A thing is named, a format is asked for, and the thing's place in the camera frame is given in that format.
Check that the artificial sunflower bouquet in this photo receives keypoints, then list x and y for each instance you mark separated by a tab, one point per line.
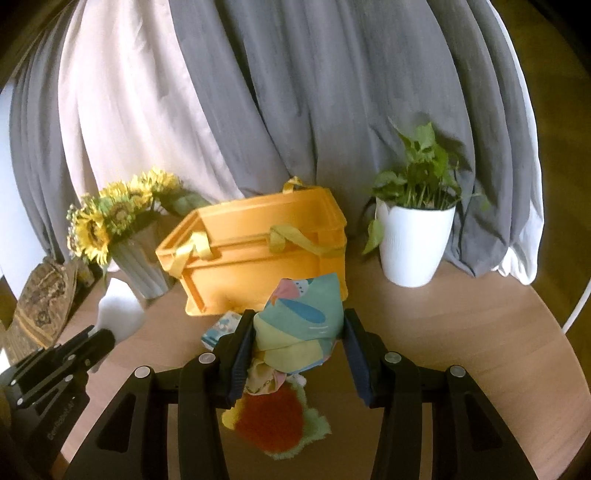
111	212

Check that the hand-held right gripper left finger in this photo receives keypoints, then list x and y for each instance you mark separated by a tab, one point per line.
241	357

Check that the colourful printed cloth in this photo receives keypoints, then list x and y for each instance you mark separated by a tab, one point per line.
300	323

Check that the cream curtain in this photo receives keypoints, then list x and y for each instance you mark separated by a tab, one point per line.
138	106

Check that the yellow plastic storage box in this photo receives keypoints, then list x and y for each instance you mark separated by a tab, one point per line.
240	272

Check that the white plant pot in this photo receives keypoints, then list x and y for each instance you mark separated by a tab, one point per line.
411	249

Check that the green leafy plant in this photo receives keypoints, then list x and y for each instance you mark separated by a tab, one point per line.
422	166

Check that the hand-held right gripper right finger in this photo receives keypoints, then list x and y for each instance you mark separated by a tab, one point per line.
358	357

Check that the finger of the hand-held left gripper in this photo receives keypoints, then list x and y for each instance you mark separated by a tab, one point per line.
99	344
64	381

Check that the white ribbed vase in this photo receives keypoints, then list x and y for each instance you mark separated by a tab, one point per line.
141	265

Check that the grey curtain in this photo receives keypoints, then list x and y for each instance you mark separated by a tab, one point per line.
37	152
332	92

